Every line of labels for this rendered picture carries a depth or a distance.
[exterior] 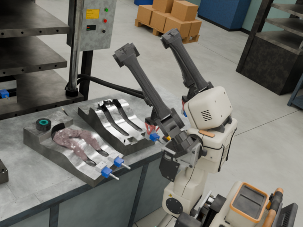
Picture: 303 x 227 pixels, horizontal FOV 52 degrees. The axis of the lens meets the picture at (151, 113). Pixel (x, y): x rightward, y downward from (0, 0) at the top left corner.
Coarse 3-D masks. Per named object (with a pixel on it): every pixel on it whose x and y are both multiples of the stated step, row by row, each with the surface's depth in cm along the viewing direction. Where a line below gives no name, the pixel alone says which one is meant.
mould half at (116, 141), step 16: (80, 112) 206; (96, 112) 192; (112, 112) 198; (128, 112) 205; (96, 128) 196; (112, 128) 189; (128, 128) 192; (144, 128) 195; (112, 144) 187; (128, 144) 178; (144, 144) 190
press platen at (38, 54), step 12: (24, 36) 241; (36, 36) 246; (0, 48) 215; (12, 48) 219; (24, 48) 223; (36, 48) 227; (48, 48) 232; (0, 60) 200; (12, 60) 203; (24, 60) 207; (36, 60) 210; (48, 60) 214; (60, 60) 218; (0, 72) 191; (12, 72) 196; (24, 72) 202
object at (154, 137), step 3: (153, 129) 184; (153, 132) 182; (147, 135) 182; (150, 135) 181; (153, 135) 181; (156, 135) 182; (147, 138) 183; (150, 138) 181; (153, 138) 179; (156, 138) 180; (159, 141) 179
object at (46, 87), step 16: (16, 80) 233; (32, 80) 238; (48, 80) 243; (64, 80) 248; (32, 96) 219; (48, 96) 223; (64, 96) 228; (80, 96) 232; (0, 112) 196; (16, 112) 201; (32, 112) 210
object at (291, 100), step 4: (300, 80) 468; (300, 84) 469; (296, 88) 475; (296, 92) 477; (292, 96) 483; (300, 96) 505; (292, 100) 484; (296, 100) 487; (300, 100) 491; (288, 104) 490; (296, 104) 481; (300, 104) 477
